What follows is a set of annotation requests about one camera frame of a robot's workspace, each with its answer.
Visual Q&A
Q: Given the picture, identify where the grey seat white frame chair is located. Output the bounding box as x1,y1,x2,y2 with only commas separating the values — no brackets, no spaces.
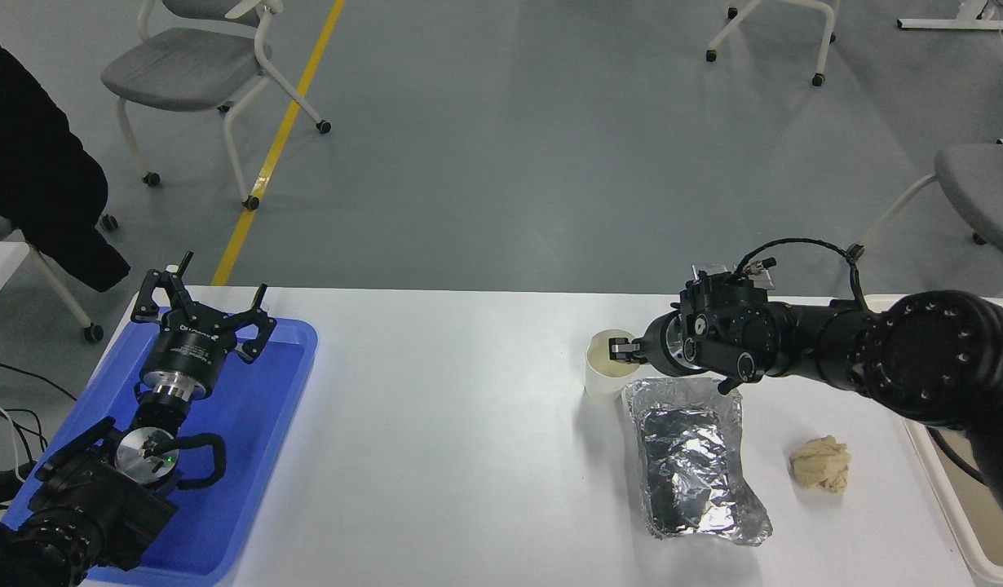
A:
100,0,333,211
846,135,1003,266

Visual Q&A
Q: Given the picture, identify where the crumpled silver foil tray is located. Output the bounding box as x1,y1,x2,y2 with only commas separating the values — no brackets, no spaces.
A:
622,377,773,547

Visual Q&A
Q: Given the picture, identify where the crumpled tan paper ball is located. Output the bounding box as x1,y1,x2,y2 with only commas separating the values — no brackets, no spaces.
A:
789,435,851,494

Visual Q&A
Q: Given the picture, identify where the white frame wheeled chair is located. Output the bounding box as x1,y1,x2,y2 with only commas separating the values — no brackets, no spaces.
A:
705,0,841,87

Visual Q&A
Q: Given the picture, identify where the white floor cable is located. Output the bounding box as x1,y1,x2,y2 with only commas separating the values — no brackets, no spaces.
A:
0,390,25,482

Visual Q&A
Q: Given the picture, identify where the black floor cable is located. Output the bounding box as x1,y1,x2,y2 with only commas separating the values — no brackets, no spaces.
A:
0,359,78,457

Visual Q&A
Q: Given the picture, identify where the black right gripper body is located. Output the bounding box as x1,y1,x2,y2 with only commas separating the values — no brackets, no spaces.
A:
643,314,678,378

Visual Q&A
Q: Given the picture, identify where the person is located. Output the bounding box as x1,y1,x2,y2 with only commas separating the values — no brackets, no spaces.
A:
0,8,132,293

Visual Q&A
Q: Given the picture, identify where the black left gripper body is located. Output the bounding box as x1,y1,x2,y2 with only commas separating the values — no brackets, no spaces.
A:
143,308,237,386

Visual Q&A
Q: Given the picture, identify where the large pale plastic bin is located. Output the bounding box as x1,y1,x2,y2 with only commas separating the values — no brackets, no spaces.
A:
864,293,1003,587

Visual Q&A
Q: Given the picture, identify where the white paper cup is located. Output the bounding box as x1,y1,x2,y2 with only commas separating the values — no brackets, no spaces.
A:
584,329,645,402

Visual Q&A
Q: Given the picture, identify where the white leg wheeled chair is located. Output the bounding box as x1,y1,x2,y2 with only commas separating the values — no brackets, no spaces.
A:
0,208,121,344

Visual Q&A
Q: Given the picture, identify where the white desk foot bar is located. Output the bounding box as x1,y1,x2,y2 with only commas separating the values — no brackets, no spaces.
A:
897,0,1003,32

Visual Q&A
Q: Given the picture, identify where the blue plastic tray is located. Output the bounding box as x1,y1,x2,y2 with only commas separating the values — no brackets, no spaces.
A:
0,306,319,586

